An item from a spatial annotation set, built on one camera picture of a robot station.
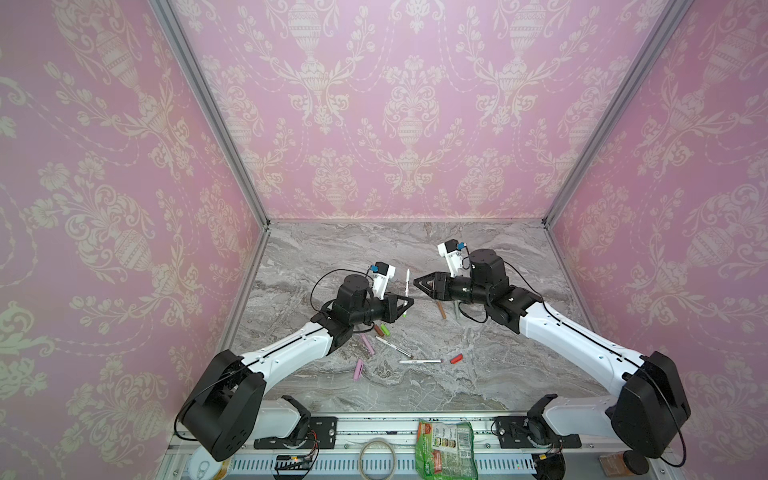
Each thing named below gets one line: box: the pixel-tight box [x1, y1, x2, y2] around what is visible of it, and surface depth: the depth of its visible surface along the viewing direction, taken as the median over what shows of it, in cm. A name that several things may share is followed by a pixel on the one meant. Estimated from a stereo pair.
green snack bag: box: [415, 420, 478, 480], surface depth 72 cm
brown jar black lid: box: [599, 450, 650, 477], surface depth 64 cm
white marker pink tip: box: [398, 359, 444, 364], surface depth 87 cm
